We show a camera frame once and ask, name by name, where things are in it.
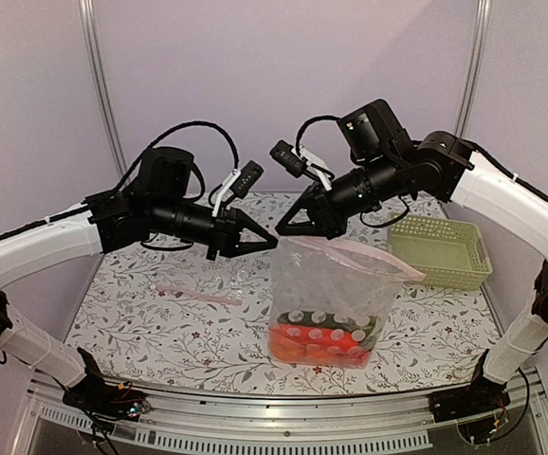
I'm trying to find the clear zip top bag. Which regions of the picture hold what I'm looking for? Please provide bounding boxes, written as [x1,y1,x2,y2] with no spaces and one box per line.
[268,236,425,355]

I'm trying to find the left aluminium frame post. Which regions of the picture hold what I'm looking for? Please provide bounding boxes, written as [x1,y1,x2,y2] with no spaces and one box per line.
[78,0,127,176]

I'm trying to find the green leafy vegetable toy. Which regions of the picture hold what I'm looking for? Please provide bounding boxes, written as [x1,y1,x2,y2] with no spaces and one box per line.
[359,316,381,347]

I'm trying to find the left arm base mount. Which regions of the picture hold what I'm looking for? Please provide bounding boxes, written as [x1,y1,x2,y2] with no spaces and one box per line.
[63,348,151,421]

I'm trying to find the red strawberry toy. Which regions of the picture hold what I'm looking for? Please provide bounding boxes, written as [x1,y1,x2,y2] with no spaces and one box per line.
[341,347,372,369]

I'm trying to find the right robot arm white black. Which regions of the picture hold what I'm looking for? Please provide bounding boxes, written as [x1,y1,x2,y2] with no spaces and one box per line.
[270,99,548,413]

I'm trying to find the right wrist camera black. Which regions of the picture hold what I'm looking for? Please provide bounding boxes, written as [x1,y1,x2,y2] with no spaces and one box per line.
[268,138,336,191]

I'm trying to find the green cucumber toy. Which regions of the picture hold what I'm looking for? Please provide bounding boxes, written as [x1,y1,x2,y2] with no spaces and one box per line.
[276,310,369,332]

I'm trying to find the floral pattern table mat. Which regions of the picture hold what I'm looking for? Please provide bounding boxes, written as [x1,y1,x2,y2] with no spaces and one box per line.
[64,191,508,396]

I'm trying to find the front aluminium rail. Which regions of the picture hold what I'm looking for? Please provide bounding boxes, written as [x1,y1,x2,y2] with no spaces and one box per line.
[10,370,548,454]

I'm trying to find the red carrot toy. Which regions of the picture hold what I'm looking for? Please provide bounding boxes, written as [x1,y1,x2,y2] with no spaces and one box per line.
[269,324,366,350]

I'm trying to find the clear zip bag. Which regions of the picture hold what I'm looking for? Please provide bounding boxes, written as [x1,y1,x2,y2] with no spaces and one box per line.
[149,266,247,306]
[268,236,425,355]

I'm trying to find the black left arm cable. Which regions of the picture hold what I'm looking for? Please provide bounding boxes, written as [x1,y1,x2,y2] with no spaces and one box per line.
[121,120,242,191]

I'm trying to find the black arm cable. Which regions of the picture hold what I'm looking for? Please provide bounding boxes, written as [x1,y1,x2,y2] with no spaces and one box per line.
[295,115,344,153]
[121,120,242,191]

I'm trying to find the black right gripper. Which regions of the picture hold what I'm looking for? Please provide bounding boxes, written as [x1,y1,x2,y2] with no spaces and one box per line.
[275,151,404,240]

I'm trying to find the beige perforated plastic basket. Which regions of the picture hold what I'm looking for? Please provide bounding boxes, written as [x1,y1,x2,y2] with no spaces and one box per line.
[388,215,493,291]

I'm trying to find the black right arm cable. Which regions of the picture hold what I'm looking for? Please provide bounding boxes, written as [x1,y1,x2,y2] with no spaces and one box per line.
[295,115,344,153]

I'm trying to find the aluminium frame post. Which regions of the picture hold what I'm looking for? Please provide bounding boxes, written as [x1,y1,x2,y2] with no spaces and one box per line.
[454,0,492,137]
[78,0,127,176]

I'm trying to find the orange tangerine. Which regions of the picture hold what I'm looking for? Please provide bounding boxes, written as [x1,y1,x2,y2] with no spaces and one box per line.
[268,339,306,363]
[305,345,345,367]

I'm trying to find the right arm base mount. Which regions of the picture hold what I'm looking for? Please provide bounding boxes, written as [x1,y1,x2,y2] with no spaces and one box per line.
[429,350,510,423]

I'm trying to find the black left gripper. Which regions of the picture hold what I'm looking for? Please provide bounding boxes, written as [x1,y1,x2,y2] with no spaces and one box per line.
[150,195,278,260]

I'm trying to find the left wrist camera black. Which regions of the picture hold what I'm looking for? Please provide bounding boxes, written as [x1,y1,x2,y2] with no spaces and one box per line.
[209,160,264,217]

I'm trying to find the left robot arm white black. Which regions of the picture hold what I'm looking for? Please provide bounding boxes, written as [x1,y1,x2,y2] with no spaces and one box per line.
[0,147,278,411]

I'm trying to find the right aluminium frame post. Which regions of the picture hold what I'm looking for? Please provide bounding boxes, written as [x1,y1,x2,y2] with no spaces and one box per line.
[454,0,492,137]

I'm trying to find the orange tangerine front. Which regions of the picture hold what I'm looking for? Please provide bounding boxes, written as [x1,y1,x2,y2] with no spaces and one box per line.
[268,339,306,363]

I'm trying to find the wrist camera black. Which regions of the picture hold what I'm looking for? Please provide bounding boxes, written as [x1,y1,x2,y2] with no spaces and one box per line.
[209,160,264,217]
[268,138,336,191]

